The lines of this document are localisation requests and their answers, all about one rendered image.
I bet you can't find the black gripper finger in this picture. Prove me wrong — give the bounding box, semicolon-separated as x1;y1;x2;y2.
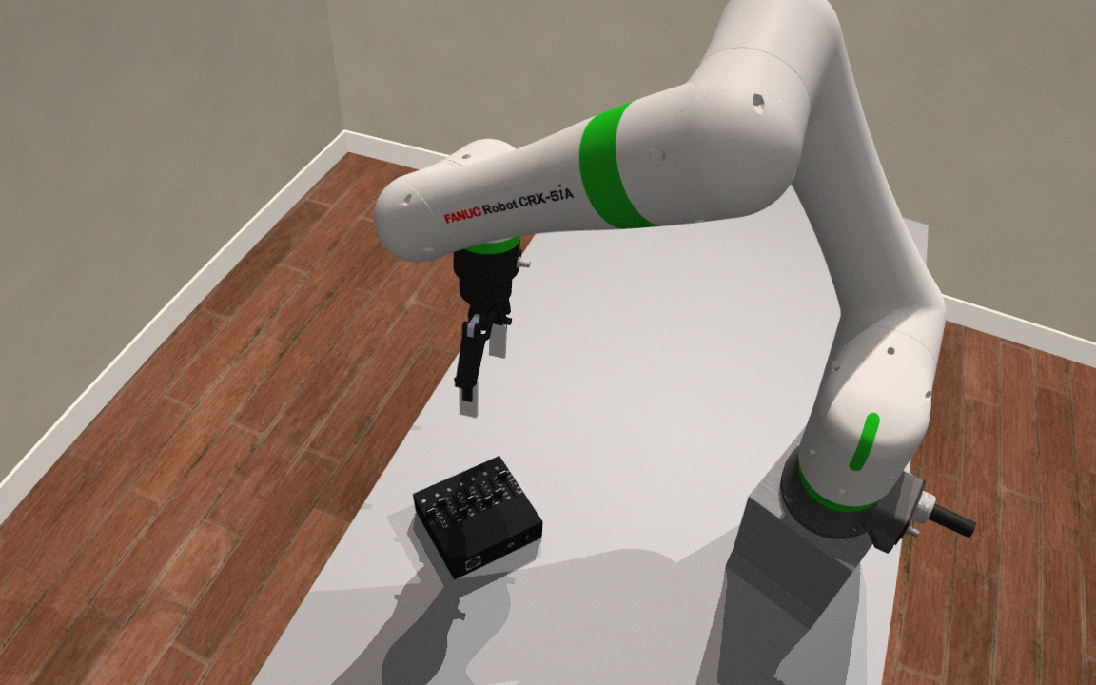
454;306;496;418
489;300;512;359

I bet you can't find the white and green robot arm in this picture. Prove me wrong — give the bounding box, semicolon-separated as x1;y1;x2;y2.
374;0;977;553

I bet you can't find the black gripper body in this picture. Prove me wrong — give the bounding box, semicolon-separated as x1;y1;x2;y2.
460;279;512;331

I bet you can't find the black lighting desk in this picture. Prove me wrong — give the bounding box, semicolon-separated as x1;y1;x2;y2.
413;456;543;579

